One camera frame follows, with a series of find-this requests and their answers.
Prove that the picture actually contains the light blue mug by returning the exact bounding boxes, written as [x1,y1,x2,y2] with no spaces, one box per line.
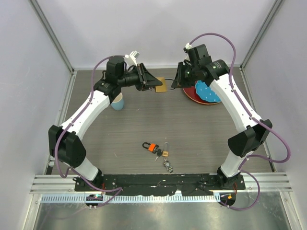
[110,93,124,111]

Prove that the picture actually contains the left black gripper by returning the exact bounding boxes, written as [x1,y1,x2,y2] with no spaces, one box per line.
[118,63,163,92]

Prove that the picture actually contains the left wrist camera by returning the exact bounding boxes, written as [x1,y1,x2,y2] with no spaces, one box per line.
[124,50,140,67]

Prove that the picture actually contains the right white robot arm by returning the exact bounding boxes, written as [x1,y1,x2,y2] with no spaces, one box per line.
[172,44,272,189]

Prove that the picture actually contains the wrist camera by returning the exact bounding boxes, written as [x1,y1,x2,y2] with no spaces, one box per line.
[124,50,140,67]
[183,43,192,53]

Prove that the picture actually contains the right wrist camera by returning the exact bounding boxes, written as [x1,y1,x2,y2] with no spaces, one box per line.
[183,43,192,53]

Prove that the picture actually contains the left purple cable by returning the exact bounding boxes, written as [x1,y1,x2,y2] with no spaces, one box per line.
[54,55,128,208]

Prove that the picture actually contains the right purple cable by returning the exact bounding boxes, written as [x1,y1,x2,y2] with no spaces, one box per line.
[189,33,291,212]

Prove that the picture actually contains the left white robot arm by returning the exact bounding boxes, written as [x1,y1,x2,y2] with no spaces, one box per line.
[48,55,162,191]

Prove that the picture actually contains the small brass padlock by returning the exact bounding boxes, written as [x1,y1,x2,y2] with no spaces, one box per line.
[162,142,169,158]

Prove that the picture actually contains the red round tray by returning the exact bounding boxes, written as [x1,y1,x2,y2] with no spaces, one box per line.
[183,87,220,105]

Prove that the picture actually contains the white slotted cable duct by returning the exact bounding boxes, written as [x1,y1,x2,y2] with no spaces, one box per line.
[41,193,220,204]

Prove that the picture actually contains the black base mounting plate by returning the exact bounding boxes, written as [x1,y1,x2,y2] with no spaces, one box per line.
[74,172,246,196]

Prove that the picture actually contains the purple cable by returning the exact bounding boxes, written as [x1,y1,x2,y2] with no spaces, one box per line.
[189,33,291,212]
[54,55,128,208]

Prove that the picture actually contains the large brass padlock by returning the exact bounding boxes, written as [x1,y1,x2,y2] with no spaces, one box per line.
[155,77,175,93]

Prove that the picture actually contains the small black keys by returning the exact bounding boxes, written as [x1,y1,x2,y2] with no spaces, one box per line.
[155,149,163,161]

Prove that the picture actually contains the blue dotted plate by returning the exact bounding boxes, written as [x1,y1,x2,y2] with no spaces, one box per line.
[195,80,221,103]

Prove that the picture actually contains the orange black padlock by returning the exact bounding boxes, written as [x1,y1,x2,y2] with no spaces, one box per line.
[142,142,159,154]

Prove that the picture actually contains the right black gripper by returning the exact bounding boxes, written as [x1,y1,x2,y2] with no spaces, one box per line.
[171,62,198,89]

